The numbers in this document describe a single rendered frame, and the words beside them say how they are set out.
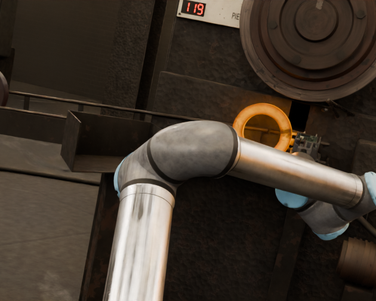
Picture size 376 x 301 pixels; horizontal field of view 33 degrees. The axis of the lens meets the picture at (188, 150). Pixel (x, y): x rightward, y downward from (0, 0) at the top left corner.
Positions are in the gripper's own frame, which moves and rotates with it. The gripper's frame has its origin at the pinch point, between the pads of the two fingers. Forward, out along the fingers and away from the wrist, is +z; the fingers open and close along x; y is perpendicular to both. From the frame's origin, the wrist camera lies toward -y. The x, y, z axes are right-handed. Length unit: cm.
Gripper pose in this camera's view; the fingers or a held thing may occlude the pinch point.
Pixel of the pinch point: (308, 144)
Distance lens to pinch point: 199.7
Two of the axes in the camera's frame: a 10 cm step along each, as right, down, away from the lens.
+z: 3.0, -4.0, 8.6
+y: 1.1, -8.9, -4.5
